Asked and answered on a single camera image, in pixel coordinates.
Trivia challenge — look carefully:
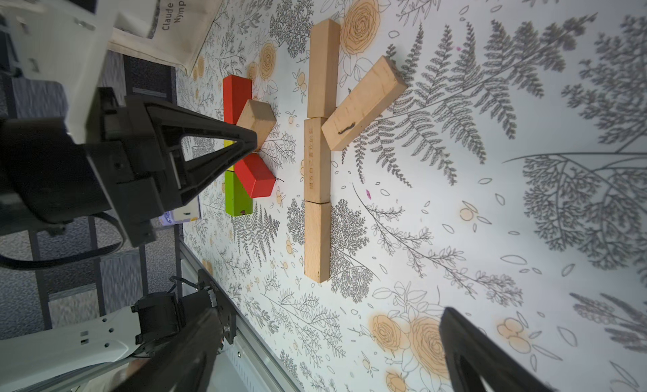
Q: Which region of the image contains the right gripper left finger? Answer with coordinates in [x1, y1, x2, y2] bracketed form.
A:
[116, 309, 223, 391]

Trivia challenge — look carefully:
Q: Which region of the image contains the natural block numbered 49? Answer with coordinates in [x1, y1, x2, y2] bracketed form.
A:
[322, 56, 408, 151]

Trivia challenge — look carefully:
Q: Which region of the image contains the natural block with engraved numbers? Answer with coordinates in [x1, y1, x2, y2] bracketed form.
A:
[304, 117, 331, 204]

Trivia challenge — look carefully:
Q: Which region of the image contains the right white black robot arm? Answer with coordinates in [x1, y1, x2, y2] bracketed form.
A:
[1, 272, 544, 391]

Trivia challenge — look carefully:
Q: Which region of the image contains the yellow wooden block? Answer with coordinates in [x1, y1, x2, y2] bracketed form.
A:
[223, 140, 235, 172]

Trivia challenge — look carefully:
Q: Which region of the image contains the green wooden block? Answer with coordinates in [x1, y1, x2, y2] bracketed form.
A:
[224, 171, 253, 217]

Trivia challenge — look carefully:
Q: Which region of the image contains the beige canvas tote bag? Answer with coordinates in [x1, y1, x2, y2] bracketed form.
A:
[108, 0, 224, 74]

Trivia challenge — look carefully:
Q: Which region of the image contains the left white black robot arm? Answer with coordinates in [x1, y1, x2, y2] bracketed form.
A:
[1, 88, 258, 271]

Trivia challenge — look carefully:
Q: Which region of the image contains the purple white small box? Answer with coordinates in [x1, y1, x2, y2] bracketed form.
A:
[159, 197, 202, 226]

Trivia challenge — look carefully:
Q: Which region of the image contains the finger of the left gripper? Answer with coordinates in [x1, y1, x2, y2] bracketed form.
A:
[126, 95, 257, 212]

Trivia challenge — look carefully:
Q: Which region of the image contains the lowest natural wooden block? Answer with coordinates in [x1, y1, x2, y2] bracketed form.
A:
[308, 19, 340, 118]

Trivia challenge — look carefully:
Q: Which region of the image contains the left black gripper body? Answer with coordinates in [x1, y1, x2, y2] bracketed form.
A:
[85, 88, 186, 247]

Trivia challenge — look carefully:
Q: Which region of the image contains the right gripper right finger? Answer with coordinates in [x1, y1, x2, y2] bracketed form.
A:
[439, 307, 550, 392]

